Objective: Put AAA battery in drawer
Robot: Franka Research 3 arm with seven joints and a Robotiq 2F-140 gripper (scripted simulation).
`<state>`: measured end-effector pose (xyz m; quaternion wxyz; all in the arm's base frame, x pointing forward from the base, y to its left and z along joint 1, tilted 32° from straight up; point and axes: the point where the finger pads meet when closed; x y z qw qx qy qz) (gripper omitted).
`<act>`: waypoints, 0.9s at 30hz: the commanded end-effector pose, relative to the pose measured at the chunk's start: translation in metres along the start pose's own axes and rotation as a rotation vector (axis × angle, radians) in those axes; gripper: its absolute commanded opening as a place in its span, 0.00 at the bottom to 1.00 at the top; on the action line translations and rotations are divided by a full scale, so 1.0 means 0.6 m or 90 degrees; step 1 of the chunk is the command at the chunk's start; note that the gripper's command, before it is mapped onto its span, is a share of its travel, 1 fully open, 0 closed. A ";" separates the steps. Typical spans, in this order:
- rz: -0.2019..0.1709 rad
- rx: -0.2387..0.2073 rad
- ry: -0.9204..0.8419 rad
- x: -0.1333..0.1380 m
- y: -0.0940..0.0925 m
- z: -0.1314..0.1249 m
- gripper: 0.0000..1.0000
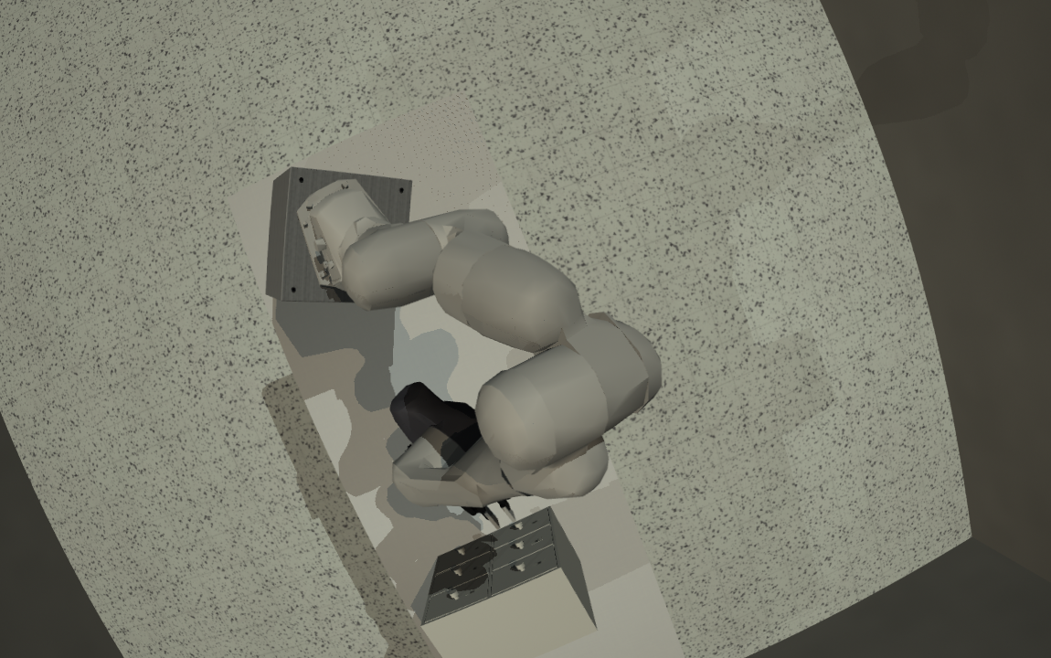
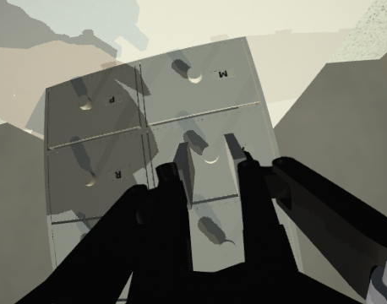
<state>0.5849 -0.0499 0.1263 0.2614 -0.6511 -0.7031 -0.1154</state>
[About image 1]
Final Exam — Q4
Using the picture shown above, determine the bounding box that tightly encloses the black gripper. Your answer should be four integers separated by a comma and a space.
461, 498, 516, 529

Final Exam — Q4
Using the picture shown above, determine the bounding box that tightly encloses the small grey chest of drawers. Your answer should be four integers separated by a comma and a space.
420, 506, 597, 658

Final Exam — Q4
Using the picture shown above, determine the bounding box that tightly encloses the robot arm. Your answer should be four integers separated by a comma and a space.
296, 179, 662, 507

